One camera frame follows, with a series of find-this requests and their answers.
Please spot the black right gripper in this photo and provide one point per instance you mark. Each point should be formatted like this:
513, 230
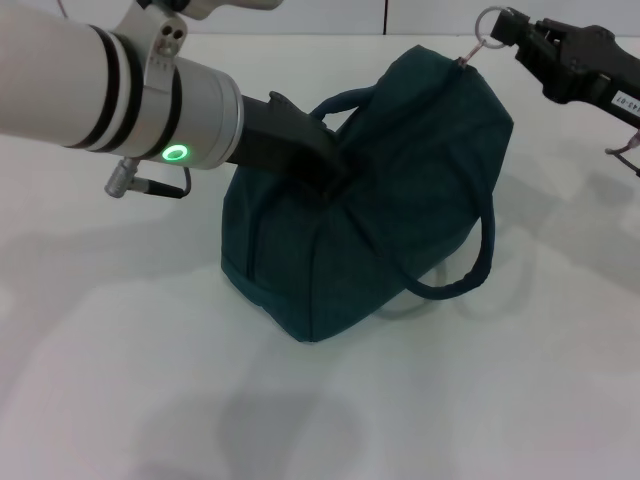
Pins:
595, 70

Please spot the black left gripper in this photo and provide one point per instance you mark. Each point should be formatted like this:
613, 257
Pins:
280, 140

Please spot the dark teal insulated lunch bag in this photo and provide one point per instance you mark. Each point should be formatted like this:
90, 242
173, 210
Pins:
360, 225

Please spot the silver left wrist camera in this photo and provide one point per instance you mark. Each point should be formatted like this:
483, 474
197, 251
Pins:
200, 15

